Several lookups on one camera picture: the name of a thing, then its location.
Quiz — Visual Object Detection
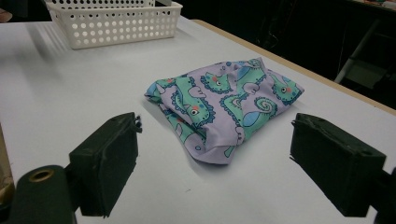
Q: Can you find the grey metal stand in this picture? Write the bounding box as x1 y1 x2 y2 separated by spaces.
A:
334 18 396 91

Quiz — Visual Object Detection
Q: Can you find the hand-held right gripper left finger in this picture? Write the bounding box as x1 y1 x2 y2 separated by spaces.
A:
68 111 144 218

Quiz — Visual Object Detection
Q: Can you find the purple seahorse print cloth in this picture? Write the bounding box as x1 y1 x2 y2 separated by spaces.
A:
144 57 305 165

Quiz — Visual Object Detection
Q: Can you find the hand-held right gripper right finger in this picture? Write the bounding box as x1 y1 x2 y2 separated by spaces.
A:
290 112 388 218

